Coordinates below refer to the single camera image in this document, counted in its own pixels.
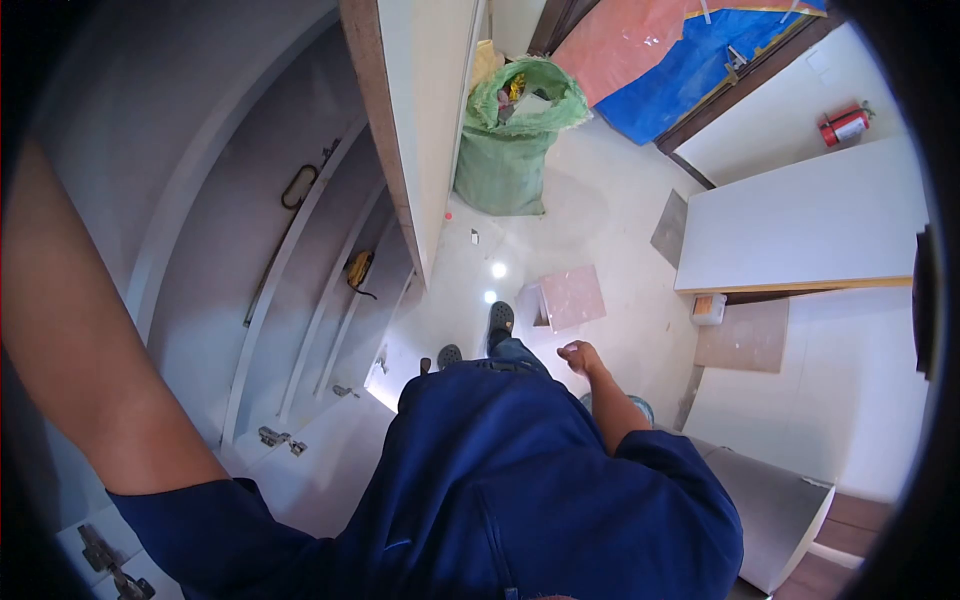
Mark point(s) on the person's body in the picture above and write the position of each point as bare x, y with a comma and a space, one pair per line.
487, 495

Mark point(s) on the white cabinet door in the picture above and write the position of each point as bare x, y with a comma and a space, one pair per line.
409, 127

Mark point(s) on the blue tarp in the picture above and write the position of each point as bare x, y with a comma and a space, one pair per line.
690, 71

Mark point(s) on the person's right hand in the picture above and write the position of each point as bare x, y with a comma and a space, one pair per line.
583, 358

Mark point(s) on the grey tile piece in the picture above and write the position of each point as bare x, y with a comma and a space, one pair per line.
670, 229

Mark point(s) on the pink square box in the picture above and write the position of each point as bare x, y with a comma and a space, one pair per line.
570, 298

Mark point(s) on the green woven sack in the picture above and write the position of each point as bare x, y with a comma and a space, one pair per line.
510, 142

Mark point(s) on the red fire extinguisher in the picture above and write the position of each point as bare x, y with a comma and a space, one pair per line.
844, 125

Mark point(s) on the metal cabinet hinge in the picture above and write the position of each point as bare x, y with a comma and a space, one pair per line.
344, 391
112, 562
280, 439

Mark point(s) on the large white board panel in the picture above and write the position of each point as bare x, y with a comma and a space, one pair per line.
806, 225

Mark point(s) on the pink floor sheet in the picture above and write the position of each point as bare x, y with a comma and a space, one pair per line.
622, 41

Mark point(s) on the person's legs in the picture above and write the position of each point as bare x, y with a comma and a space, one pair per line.
501, 321

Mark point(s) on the white board piece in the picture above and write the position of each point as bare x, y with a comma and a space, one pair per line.
772, 514

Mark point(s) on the person's right fingers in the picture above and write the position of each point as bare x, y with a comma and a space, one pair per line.
571, 349

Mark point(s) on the white cabinet with shelves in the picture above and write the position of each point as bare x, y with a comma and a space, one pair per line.
247, 247

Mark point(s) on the small white container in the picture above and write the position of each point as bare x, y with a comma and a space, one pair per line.
708, 309

